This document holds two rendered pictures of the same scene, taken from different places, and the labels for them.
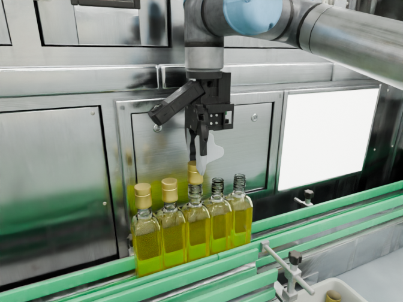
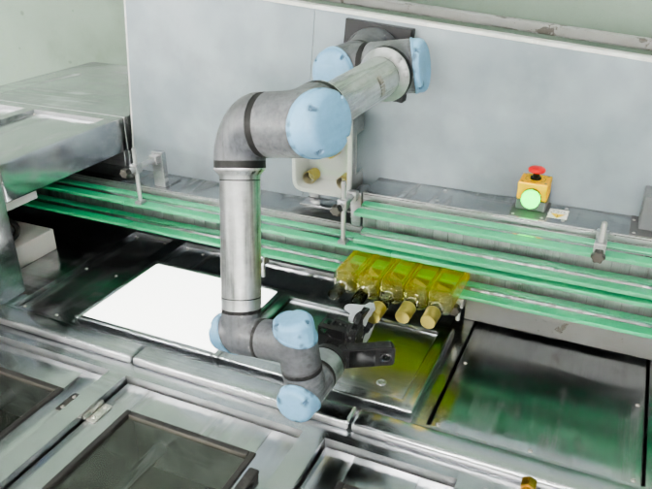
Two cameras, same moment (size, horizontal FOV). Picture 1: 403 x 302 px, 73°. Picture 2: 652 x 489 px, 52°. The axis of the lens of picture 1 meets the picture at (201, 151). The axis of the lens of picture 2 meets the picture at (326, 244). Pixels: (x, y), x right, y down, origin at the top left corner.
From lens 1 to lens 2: 1.03 m
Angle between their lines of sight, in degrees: 37
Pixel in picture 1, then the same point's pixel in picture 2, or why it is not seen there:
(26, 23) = not seen: outside the picture
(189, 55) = (338, 369)
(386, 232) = (202, 194)
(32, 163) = (514, 412)
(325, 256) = (284, 209)
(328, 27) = (254, 285)
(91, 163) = (460, 392)
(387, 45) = (254, 237)
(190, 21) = (325, 384)
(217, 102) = (329, 336)
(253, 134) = not seen: hidden behind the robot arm
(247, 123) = not seen: hidden behind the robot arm
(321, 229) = (276, 227)
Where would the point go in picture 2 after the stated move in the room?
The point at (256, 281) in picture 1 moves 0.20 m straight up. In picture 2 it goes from (375, 214) to (343, 247)
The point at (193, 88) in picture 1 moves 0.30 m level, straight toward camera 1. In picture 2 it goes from (348, 348) to (410, 232)
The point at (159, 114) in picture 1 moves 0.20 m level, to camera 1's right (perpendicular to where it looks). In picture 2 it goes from (388, 345) to (305, 291)
